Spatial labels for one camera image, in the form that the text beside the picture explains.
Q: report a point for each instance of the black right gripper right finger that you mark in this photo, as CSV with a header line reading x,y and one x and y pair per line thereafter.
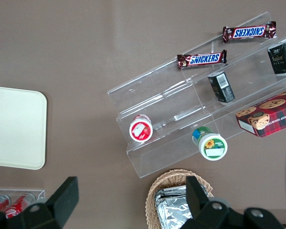
x,y
197,198

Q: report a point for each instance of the red lid yogurt cup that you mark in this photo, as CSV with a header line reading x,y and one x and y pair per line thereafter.
x,y
141,130

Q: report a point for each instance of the cream plastic tray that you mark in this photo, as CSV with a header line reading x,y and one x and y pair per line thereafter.
x,y
16,126

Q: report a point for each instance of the silver foil packet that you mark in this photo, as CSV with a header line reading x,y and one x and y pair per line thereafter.
x,y
171,205

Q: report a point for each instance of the light wicker basket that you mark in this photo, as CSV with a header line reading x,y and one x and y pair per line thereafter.
x,y
152,198

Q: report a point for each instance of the small black barcode box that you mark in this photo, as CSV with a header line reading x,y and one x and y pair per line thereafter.
x,y
221,88

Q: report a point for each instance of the green sunflower lid cup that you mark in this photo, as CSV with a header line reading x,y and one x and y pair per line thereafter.
x,y
212,146

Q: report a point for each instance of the clear acrylic stepped shelf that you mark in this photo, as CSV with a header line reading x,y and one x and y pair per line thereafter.
x,y
157,95

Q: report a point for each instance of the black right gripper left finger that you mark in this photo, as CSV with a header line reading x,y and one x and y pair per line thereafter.
x,y
62,202

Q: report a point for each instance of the red tartan cookie box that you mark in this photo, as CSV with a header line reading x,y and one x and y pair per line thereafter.
x,y
269,117

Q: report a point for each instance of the Snickers chocolate bar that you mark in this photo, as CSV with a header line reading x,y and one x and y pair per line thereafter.
x,y
202,59
249,32

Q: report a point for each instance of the clear acrylic can holder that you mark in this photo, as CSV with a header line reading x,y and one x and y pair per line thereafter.
x,y
40,194

